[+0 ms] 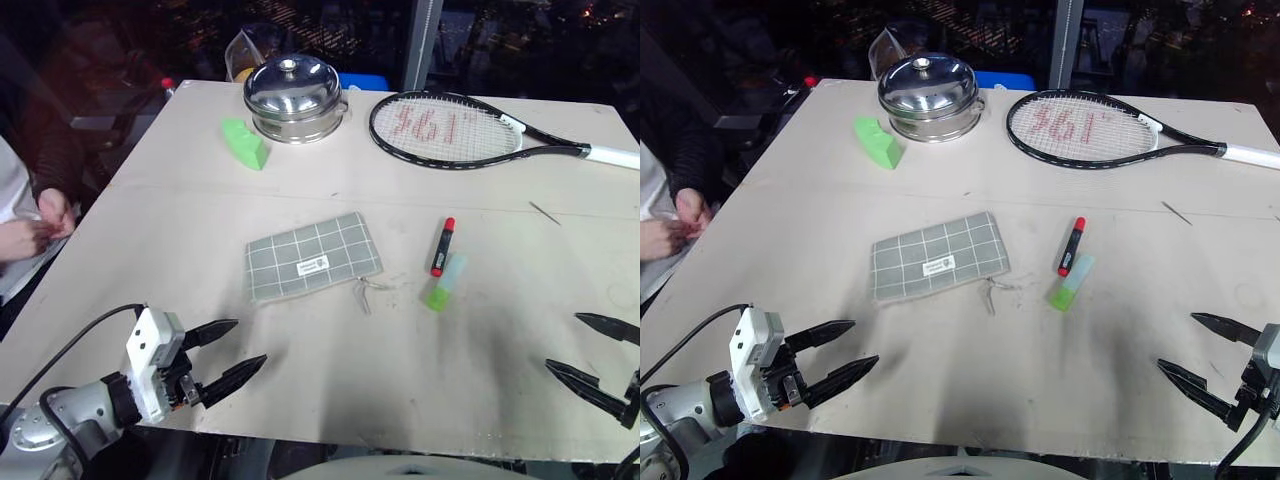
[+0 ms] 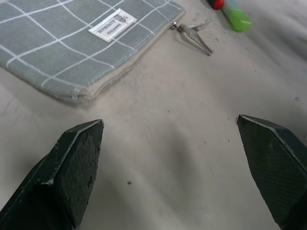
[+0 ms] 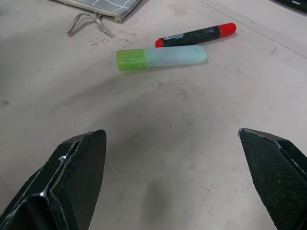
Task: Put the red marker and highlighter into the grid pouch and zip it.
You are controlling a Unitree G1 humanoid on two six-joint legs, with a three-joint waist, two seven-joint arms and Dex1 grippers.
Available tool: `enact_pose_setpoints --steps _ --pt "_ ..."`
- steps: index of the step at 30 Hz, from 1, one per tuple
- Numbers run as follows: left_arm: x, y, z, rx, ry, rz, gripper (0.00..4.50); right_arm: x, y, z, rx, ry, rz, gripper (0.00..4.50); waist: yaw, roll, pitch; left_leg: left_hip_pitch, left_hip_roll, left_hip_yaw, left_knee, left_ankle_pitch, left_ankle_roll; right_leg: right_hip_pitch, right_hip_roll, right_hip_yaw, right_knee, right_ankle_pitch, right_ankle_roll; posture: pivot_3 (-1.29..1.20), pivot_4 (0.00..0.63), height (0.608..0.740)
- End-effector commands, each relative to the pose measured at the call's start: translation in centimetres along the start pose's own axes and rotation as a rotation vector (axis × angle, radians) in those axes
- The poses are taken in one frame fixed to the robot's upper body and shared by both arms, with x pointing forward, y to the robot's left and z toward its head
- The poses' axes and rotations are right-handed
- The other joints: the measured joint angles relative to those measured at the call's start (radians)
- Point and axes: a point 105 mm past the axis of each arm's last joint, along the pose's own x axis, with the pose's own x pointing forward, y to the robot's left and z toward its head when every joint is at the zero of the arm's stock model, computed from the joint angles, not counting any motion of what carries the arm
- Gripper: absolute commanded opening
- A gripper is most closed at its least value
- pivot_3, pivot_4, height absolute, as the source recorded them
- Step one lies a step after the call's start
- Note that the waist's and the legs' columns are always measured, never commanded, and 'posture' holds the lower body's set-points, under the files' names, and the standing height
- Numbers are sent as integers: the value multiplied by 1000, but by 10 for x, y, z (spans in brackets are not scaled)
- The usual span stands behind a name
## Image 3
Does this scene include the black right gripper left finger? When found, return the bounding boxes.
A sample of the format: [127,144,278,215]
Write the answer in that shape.
[0,129,107,230]

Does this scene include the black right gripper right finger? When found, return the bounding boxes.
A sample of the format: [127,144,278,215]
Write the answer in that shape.
[237,127,307,230]

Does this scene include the grey checked pencil case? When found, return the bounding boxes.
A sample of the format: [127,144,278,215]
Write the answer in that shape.
[49,0,142,38]

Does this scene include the green capped highlighter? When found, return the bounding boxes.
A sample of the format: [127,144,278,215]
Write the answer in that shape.
[116,45,208,71]

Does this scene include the black marker with red cap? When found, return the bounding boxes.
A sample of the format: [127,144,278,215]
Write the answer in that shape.
[155,23,237,48]

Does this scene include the dark curved object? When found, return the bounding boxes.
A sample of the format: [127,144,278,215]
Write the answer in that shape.
[275,0,307,14]

